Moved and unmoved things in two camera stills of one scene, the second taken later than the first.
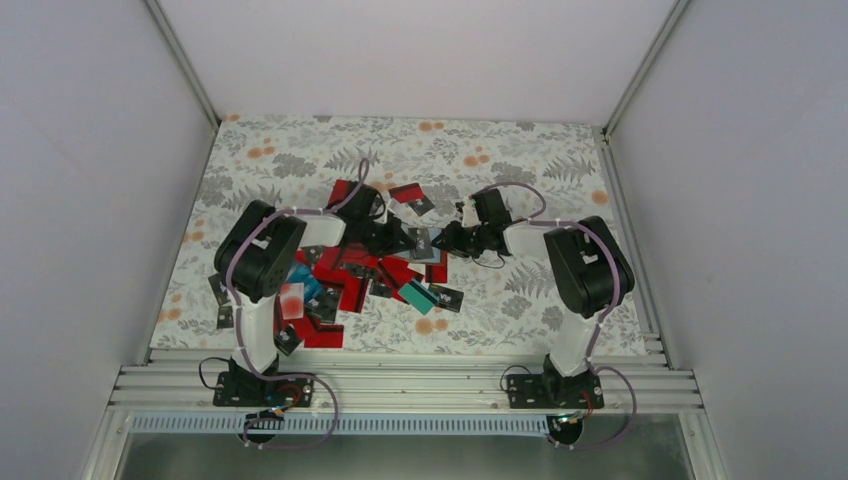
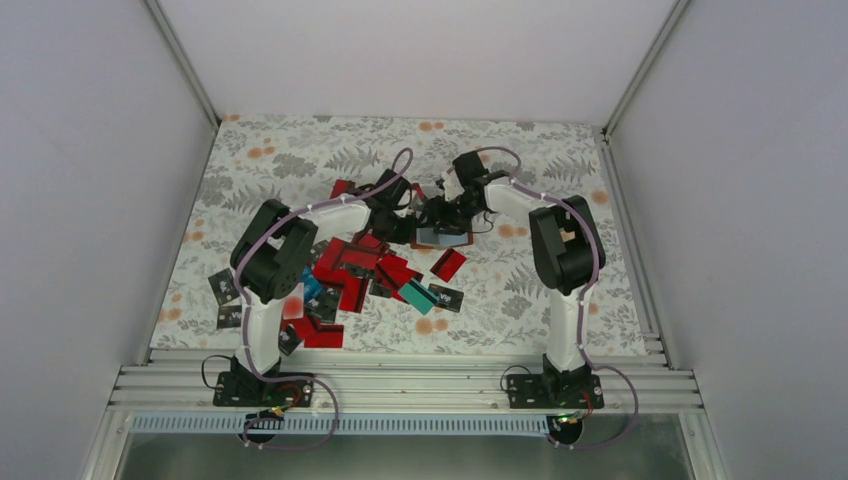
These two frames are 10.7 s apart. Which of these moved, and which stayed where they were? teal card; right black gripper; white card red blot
Moved: right black gripper
Stayed: teal card; white card red blot
